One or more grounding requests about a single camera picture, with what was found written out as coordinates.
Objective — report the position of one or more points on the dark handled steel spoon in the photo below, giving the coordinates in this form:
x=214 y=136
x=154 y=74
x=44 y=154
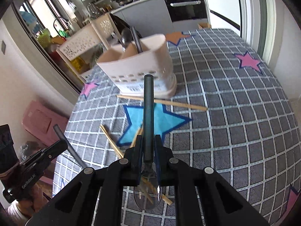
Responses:
x=144 y=197

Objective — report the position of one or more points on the pink box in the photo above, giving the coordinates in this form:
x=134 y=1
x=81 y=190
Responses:
x=38 y=120

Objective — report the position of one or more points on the beige perforated storage cart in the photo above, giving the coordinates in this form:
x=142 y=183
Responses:
x=96 y=32

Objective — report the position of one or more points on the dark utensil handle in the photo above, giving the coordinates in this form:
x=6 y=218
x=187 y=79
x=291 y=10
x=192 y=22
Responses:
x=136 y=40

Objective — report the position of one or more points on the black bag on cart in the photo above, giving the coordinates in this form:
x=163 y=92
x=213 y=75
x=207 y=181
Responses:
x=118 y=24

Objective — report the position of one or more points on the white refrigerator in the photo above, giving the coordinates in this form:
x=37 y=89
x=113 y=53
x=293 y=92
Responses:
x=225 y=14

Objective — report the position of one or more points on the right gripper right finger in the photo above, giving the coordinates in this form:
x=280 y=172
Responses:
x=202 y=196

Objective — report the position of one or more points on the long bamboo chopstick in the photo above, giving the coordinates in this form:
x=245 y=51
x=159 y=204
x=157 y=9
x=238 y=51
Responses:
x=165 y=102

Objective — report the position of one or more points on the beige plastic utensil holder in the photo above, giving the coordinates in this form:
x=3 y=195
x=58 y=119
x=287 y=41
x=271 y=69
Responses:
x=127 y=68

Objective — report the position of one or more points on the cardboard box on floor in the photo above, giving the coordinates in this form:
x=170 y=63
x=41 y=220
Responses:
x=204 y=25

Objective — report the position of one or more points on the black kitchen faucet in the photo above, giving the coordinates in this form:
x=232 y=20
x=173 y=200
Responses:
x=63 y=22

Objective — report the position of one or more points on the grey checked tablecloth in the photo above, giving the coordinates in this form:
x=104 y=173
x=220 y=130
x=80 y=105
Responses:
x=249 y=134

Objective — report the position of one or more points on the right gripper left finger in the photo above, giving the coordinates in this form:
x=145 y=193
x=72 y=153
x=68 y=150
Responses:
x=94 y=197

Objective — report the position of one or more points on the black built-in oven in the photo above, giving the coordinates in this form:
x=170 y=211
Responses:
x=180 y=10

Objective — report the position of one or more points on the black wok on stove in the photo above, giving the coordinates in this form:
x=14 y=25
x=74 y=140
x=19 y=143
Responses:
x=123 y=2

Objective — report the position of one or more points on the person's hand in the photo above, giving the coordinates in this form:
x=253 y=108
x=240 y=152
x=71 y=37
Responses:
x=21 y=211

